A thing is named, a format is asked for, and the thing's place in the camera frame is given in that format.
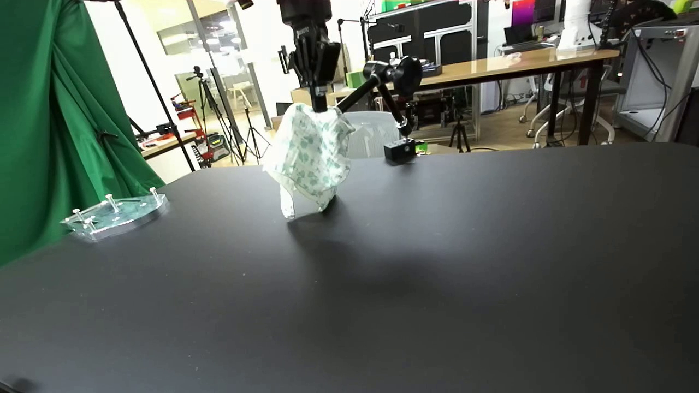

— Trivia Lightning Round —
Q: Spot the black shelf unit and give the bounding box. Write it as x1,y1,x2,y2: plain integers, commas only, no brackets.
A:
363,0,484,69

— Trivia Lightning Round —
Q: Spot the grey chair back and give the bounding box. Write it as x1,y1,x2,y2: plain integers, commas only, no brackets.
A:
348,109,404,160

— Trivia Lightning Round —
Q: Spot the black backdrop stand pole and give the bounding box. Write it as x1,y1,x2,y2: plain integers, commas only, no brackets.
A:
110,0,199,175

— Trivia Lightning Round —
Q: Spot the black camera on articulated mount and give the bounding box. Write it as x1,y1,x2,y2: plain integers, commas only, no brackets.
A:
336,54,425,169

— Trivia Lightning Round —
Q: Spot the monitor with purple screen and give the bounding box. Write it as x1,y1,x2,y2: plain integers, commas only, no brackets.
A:
506,0,559,33

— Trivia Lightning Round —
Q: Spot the long wooden table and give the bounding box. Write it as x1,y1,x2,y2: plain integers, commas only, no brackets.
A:
291,45,622,149

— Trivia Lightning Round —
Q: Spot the low table with red items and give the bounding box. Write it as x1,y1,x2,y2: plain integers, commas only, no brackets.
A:
135,128,204,164

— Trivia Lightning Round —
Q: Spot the clear acrylic plate with screws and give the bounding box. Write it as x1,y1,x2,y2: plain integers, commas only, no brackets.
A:
60,185,172,245

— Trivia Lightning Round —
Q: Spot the white cloth with green print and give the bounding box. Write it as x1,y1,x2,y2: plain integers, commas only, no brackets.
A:
261,101,358,224

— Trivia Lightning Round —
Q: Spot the small black tripod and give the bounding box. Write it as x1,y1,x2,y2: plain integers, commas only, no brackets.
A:
446,115,475,155

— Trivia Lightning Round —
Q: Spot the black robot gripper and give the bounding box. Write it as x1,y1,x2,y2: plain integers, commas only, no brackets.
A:
289,16,332,113

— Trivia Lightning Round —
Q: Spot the tall black tripod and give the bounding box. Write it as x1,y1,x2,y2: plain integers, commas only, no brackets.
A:
187,63,253,166

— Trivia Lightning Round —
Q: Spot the white machine cabinet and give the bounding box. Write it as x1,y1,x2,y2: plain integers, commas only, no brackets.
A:
614,18,699,147

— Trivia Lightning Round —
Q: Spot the green backdrop curtain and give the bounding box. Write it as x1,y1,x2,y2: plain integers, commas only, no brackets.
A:
0,0,168,268

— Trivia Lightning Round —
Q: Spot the white pillar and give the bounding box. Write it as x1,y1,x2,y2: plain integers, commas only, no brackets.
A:
555,0,602,52

